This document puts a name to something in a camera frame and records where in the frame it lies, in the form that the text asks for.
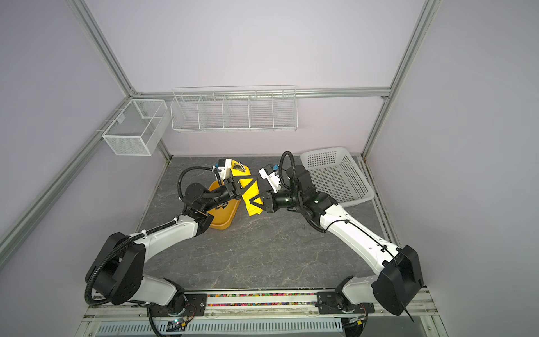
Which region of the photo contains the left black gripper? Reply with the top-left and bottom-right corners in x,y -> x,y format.
202,176 -> 258,213

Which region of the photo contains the yellow paper napkin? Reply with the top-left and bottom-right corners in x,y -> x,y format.
231,160 -> 263,216

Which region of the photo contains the white perforated plastic basket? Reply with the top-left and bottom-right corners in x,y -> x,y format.
300,147 -> 375,207

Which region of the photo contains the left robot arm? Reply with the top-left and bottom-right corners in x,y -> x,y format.
84,164 -> 258,316

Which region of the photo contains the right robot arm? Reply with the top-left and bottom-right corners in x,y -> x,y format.
249,161 -> 424,316

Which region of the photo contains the yellow plastic tray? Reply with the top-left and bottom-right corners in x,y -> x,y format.
208,199 -> 241,230

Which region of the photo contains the white mesh box basket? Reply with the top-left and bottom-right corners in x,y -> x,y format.
102,99 -> 171,157

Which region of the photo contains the white vent grille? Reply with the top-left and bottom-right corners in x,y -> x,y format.
95,318 -> 344,336

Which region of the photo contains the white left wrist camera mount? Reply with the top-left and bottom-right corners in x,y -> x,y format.
213,159 -> 237,179

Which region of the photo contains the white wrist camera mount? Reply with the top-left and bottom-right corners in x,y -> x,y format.
258,164 -> 282,193
213,159 -> 237,179

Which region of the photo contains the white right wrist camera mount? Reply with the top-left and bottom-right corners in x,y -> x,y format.
258,164 -> 282,193

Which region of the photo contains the white wire shelf rack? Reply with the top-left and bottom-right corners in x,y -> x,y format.
170,86 -> 298,132

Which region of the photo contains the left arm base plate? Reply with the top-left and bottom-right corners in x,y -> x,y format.
149,293 -> 208,318

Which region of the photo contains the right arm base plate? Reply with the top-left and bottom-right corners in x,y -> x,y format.
315,291 -> 375,315

